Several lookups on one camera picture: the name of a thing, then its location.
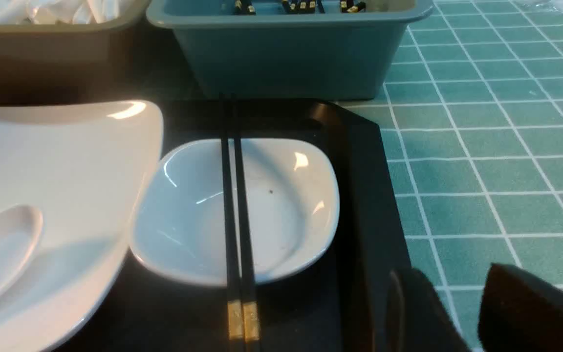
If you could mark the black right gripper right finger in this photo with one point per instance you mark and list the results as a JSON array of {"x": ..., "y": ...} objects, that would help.
[{"x": 519, "y": 312}]

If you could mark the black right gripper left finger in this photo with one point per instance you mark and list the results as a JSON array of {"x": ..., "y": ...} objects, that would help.
[{"x": 415, "y": 319}]

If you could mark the small white square dish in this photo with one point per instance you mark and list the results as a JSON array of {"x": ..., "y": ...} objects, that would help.
[{"x": 293, "y": 208}]

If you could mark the large white square plate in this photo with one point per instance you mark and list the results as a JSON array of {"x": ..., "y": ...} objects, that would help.
[{"x": 85, "y": 168}]

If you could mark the green checked tablecloth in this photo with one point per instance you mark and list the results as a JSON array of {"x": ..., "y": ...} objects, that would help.
[{"x": 471, "y": 117}]

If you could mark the blue-grey plastic bin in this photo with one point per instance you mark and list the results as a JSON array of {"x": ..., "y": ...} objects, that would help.
[{"x": 333, "y": 56}]

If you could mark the black chopsticks in bin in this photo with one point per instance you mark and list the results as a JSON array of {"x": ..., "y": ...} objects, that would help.
[{"x": 247, "y": 7}]

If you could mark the brown plastic bin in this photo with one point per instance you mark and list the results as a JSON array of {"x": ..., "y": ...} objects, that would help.
[{"x": 69, "y": 63}]

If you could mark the pile of white spoons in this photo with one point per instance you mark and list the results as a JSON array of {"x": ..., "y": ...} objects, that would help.
[{"x": 61, "y": 11}]

